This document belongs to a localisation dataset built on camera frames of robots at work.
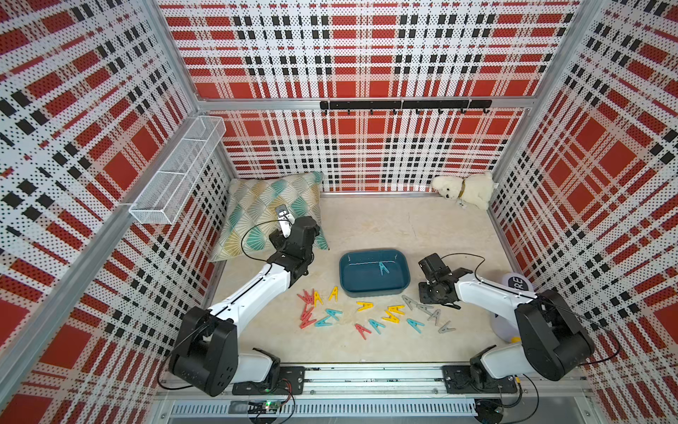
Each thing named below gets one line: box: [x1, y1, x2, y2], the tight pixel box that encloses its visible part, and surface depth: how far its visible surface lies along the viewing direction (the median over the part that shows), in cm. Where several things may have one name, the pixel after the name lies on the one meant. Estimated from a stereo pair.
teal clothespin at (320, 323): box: [314, 314, 334, 328], surface depth 86 cm
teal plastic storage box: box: [339, 248, 412, 298], surface depth 96 cm
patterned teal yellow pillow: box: [212, 171, 330, 263], surface depth 99 cm
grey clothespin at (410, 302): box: [401, 295, 423, 311], surface depth 90 cm
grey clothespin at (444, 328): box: [437, 319, 457, 334], surface depth 85 cm
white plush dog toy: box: [432, 172, 495, 210], surface depth 117 cm
